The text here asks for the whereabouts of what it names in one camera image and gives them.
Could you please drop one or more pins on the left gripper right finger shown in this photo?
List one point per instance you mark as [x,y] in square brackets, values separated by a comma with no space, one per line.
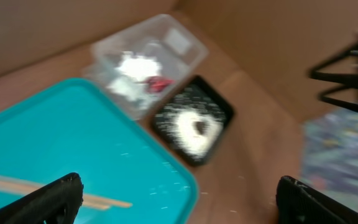
[299,203]

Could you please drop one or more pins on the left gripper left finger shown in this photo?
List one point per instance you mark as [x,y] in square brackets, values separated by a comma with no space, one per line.
[57,202]

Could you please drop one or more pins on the wooden chopstick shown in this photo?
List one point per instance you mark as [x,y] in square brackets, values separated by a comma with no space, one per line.
[25,189]
[95,198]

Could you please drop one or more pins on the brown food scrap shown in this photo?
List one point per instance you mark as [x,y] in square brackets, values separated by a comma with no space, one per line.
[200,127]

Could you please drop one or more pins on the pile of rice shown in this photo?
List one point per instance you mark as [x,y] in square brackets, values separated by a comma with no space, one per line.
[175,122]

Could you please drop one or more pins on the red snack wrapper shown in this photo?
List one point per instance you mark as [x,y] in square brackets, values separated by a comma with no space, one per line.
[157,84]

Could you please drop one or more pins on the white napkin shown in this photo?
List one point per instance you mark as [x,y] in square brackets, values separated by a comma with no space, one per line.
[134,70]

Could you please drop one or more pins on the black food waste tray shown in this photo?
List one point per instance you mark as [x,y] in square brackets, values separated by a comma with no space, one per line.
[227,108]

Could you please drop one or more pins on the teal plastic tray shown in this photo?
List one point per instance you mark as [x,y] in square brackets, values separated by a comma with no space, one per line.
[74,127]

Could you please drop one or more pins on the clear plastic bin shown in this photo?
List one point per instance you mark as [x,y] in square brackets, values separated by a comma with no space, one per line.
[161,36]

